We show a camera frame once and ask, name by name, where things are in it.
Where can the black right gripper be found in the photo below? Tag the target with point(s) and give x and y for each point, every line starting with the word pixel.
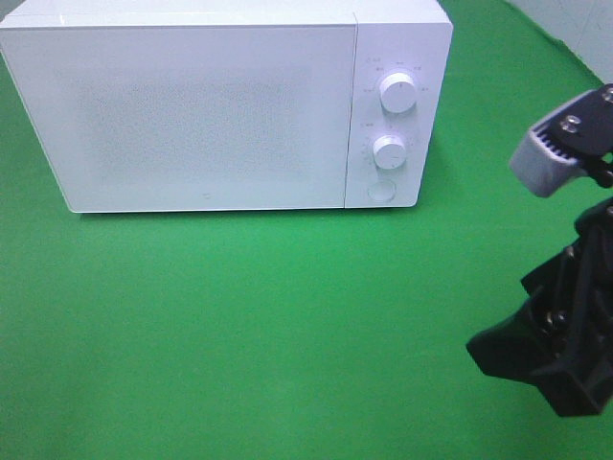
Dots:
pixel 572 371

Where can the white microwave oven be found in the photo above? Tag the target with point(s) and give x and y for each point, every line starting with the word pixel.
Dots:
pixel 411 36

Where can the white microwave door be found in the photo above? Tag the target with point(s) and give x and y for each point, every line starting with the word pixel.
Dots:
pixel 154 119

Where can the round door release button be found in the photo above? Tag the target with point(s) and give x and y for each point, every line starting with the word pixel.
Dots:
pixel 382 191

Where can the lower white dial knob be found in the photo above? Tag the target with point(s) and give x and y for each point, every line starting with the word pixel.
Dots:
pixel 389 152

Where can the green table cloth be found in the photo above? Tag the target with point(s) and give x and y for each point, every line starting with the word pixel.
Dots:
pixel 332 334

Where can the upper white dial knob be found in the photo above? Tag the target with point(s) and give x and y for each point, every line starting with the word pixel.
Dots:
pixel 397 92

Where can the white dial knob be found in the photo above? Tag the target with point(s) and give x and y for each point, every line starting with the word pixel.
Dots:
pixel 397 92
pixel 389 152

